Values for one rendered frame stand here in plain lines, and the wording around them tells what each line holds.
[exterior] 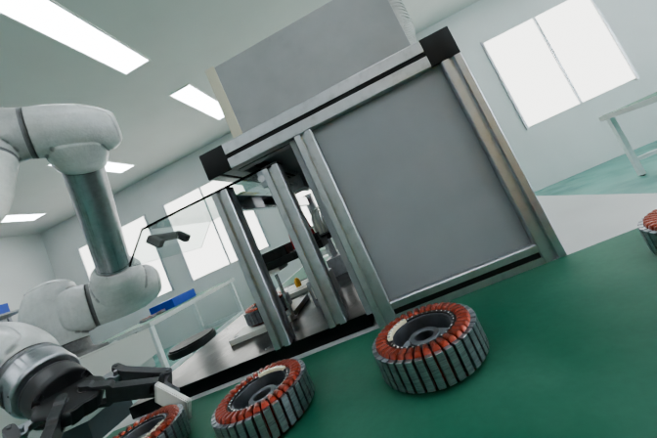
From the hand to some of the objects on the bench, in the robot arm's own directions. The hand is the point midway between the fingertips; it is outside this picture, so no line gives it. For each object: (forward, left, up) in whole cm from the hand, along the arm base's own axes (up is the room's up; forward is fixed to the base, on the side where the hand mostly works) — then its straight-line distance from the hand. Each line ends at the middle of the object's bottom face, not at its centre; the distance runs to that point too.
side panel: (+47, +7, -2) cm, 47 cm away
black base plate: (+15, +46, +1) cm, 48 cm away
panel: (+38, +41, +3) cm, 56 cm away
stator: (+37, -6, -3) cm, 37 cm away
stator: (0, 0, -2) cm, 2 cm away
